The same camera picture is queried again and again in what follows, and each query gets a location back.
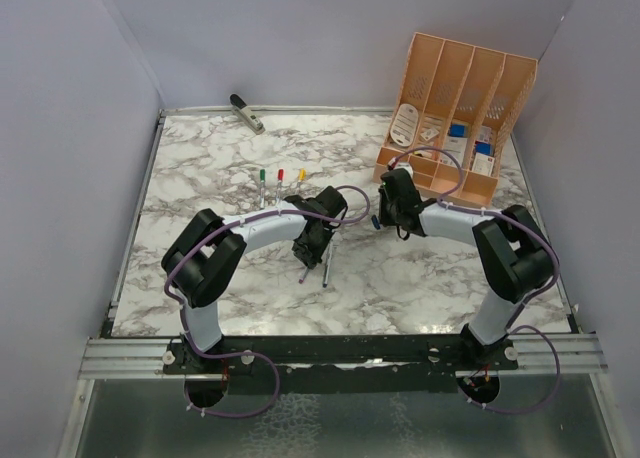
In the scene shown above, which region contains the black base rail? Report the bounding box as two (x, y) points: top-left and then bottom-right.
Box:
(163, 334), (518, 395)

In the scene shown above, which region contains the white marker purple end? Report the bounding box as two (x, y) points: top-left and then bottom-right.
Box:
(298, 267), (311, 284)

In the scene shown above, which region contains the white oval perforated plate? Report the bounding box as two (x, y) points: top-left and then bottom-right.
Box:
(389, 103), (419, 148)

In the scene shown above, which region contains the white marker green end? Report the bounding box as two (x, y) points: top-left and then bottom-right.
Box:
(259, 180), (266, 209)

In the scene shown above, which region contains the white marker red end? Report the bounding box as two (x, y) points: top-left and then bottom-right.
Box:
(274, 179), (283, 205)

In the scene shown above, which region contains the aluminium extrusion rail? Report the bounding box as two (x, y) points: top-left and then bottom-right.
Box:
(79, 338), (170, 380)

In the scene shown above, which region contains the grey stapler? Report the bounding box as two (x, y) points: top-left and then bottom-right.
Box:
(229, 94), (264, 135)

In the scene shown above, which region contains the white red card box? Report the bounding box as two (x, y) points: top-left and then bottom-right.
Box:
(471, 151), (495, 176)

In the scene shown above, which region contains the blue white box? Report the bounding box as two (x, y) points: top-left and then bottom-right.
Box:
(448, 123), (469, 138)

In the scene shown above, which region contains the white marker blue end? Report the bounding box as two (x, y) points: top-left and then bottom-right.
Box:
(322, 242), (334, 289)

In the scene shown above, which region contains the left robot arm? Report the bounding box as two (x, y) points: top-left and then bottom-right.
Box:
(161, 186), (348, 373)

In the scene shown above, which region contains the peach desk organizer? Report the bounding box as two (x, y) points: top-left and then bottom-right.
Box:
(373, 32), (538, 208)

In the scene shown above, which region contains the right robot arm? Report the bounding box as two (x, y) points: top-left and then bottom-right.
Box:
(378, 168), (559, 369)

